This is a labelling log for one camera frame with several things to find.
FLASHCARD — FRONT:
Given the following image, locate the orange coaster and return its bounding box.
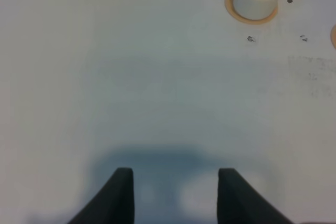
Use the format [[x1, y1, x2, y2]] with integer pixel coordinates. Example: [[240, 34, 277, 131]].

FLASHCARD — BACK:
[[330, 25, 336, 48], [224, 0, 278, 25]]

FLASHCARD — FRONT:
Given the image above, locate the orange coaster left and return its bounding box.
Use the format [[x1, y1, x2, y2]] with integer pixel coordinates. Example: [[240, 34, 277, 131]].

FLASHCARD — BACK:
[[224, 0, 278, 25]]

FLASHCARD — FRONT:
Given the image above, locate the orange coaster middle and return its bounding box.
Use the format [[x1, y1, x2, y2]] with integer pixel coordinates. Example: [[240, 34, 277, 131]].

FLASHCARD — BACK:
[[330, 25, 336, 48]]

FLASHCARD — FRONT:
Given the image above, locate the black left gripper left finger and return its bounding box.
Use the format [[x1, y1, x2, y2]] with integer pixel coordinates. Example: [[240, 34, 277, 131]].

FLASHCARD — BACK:
[[69, 168, 134, 224]]

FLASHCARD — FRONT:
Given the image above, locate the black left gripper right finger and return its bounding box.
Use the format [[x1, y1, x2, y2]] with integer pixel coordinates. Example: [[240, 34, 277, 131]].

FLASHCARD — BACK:
[[217, 168, 292, 224]]

